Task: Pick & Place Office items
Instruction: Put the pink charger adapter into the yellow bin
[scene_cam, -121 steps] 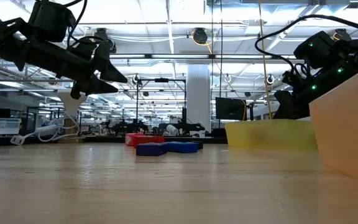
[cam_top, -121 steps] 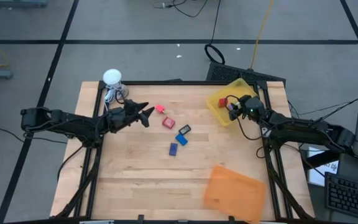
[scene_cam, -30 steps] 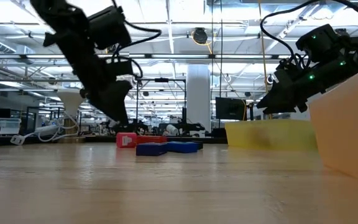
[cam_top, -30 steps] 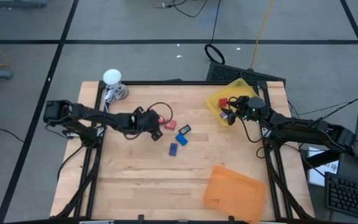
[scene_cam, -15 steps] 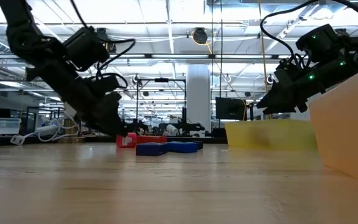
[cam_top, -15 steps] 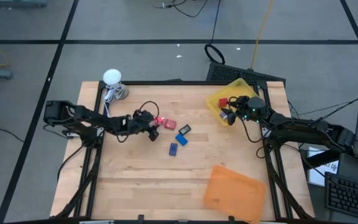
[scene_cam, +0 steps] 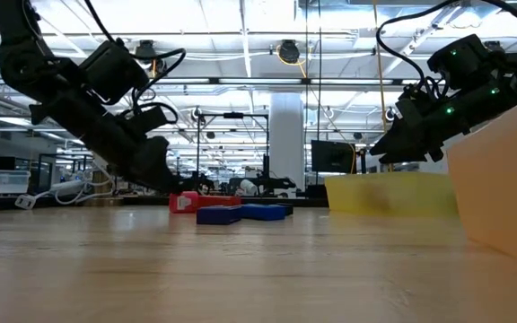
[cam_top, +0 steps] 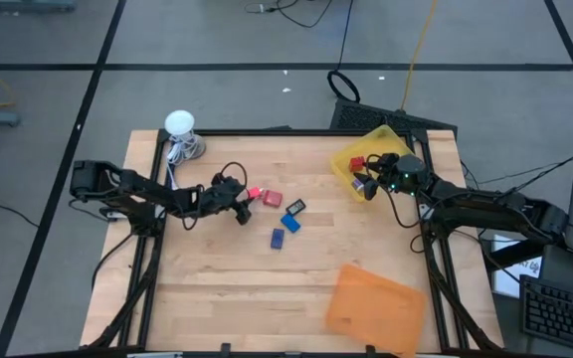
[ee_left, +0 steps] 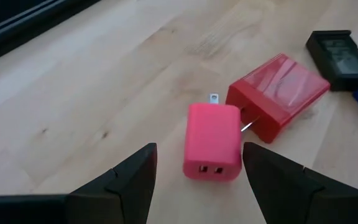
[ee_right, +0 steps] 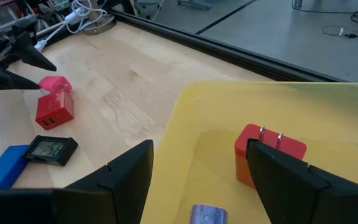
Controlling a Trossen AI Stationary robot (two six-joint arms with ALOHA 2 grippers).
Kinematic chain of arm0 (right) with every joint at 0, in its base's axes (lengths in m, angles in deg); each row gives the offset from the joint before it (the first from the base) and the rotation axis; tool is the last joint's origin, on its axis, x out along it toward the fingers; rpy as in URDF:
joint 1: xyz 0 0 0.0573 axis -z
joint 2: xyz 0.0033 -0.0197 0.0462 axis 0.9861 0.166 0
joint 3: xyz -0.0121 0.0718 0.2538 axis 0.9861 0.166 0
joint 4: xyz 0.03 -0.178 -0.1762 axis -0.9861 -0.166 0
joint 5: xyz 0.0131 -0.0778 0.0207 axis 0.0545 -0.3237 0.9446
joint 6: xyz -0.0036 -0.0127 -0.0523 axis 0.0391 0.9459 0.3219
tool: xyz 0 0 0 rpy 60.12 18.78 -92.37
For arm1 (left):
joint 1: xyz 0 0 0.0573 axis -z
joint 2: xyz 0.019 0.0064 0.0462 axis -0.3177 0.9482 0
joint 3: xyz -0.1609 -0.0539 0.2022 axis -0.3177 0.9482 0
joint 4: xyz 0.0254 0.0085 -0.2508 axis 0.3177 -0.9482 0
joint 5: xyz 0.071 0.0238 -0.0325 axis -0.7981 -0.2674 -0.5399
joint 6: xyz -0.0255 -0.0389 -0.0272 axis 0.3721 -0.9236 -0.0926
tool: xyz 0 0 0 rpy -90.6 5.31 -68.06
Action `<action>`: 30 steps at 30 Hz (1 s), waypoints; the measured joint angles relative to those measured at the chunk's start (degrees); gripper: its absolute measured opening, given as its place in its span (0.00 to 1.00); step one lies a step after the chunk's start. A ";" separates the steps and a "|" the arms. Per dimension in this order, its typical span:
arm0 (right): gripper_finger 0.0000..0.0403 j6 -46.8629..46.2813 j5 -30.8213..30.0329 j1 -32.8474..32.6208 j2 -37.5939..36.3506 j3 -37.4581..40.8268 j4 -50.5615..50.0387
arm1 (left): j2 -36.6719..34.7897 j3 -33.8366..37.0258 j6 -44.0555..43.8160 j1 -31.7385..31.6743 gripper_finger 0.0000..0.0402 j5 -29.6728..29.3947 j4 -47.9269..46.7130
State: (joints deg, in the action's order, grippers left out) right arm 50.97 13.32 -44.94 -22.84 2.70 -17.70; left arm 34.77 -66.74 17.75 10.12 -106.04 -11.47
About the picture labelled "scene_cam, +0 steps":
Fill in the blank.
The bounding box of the dark blue rimmed box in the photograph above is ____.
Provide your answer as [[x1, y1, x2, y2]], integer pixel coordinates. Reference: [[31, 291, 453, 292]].
[[196, 205, 243, 226]]

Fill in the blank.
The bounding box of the black workstation frame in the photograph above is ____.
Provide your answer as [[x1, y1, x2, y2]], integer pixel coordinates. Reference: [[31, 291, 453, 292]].
[[194, 111, 271, 180]]

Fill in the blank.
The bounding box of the black ceiling cable reel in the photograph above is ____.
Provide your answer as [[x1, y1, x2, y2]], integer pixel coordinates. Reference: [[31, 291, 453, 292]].
[[278, 39, 302, 65], [135, 39, 170, 77]]

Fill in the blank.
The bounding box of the orange translucent plastic bin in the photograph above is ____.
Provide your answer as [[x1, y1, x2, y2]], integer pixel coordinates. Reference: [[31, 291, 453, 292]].
[[446, 87, 517, 273]]

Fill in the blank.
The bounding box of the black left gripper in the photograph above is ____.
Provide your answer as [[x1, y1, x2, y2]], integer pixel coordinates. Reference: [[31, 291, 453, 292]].
[[28, 89, 183, 195]]

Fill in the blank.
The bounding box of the clear plastic storage tub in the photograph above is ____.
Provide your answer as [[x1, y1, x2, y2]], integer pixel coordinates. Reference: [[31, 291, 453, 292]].
[[0, 169, 32, 195]]

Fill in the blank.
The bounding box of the yellow hanging cable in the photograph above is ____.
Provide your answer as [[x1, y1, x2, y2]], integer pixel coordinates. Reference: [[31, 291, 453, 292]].
[[372, 0, 395, 173]]

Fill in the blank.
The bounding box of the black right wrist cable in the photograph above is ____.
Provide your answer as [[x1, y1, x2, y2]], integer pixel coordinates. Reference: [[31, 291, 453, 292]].
[[374, 0, 517, 98]]

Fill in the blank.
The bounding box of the white cylinder roll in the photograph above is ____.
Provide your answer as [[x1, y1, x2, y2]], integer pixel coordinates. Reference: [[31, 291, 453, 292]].
[[239, 179, 259, 196]]

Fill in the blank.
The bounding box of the white power cord with plug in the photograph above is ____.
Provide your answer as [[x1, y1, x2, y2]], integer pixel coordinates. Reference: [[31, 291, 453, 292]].
[[14, 165, 117, 211]]

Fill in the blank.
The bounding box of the black flat screen monitor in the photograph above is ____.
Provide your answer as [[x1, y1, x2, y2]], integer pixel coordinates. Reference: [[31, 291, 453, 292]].
[[311, 139, 357, 175]]

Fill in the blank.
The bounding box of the black aluminium table frame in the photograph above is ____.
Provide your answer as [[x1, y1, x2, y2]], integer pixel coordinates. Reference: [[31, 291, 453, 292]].
[[0, 196, 331, 212]]

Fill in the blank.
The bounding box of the white square column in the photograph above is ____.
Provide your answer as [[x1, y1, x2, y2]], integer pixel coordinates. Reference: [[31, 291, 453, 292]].
[[269, 92, 307, 192]]

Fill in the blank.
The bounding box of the yellow translucent plastic bin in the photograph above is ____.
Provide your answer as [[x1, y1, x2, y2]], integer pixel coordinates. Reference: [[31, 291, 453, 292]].
[[324, 171, 460, 217]]

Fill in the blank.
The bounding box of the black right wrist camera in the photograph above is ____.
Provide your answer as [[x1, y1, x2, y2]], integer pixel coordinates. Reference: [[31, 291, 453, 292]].
[[426, 34, 493, 89]]

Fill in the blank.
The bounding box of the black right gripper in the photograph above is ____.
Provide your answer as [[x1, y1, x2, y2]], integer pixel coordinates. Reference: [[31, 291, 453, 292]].
[[369, 80, 517, 165]]

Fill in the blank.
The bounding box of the small pink-red cube charger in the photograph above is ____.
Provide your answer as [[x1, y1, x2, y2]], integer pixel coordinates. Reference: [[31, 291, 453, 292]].
[[169, 191, 200, 214]]

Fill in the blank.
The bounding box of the black hanging cable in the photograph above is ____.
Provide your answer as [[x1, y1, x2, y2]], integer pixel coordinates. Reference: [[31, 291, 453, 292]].
[[317, 0, 323, 144], [303, 0, 310, 185]]

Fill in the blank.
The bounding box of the black background machine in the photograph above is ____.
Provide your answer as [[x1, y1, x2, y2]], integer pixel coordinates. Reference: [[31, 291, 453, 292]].
[[226, 177, 298, 198]]

